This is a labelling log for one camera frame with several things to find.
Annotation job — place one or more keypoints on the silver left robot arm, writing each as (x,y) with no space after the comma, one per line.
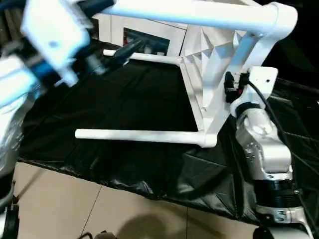
(12,82)

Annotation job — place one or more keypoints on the white plastic stool seat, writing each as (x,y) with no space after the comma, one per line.
(214,74)

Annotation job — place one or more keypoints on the small white cup in cabinet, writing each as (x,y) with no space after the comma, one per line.
(147,49)

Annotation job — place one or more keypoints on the dark rounded object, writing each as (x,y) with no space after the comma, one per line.
(106,235)

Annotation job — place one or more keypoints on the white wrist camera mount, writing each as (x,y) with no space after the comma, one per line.
(259,82)
(54,37)

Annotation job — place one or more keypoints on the white cabinet with glass doors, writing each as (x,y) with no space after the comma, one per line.
(154,27)

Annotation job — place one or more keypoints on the white plastic table leg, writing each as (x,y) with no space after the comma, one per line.
(187,17)
(154,58)
(137,136)

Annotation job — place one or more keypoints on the black work mat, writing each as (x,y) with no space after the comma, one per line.
(124,99)

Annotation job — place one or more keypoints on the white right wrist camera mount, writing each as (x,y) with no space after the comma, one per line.
(259,82)

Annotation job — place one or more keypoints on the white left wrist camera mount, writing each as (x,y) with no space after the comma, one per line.
(54,37)

